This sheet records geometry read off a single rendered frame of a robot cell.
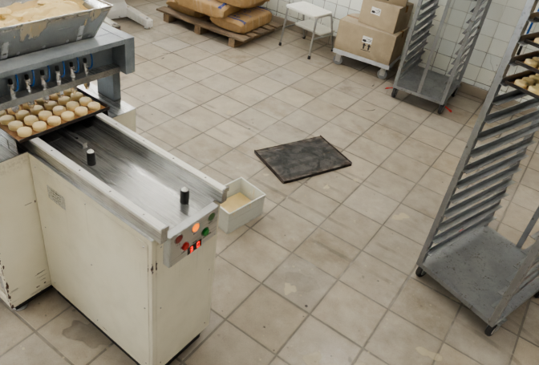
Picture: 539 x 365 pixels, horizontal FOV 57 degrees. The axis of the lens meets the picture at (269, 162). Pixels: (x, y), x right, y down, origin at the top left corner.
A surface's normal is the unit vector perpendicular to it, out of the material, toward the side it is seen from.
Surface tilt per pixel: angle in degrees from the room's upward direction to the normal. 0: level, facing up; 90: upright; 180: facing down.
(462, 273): 0
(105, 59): 90
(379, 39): 88
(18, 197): 90
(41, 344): 0
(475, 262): 0
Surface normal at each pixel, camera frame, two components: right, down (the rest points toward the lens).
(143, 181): 0.13, -0.82
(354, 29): -0.51, 0.40
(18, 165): 0.79, 0.43
